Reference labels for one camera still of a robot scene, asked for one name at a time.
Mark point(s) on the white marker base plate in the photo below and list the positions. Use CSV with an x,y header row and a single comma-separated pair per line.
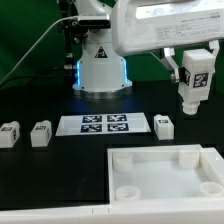
x,y
99,124

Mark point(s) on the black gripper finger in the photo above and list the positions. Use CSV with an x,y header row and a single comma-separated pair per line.
x,y
214,47
167,59

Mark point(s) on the white square tabletop part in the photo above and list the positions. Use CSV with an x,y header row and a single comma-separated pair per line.
x,y
165,172

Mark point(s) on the white L-shaped obstacle fence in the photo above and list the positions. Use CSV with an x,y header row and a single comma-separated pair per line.
x,y
205,210

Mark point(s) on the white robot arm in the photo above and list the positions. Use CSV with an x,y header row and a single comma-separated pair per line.
x,y
101,71

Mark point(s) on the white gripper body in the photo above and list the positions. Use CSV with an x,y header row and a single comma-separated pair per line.
x,y
140,26

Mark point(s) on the black camera on stand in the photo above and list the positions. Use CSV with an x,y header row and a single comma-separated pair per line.
x,y
79,17

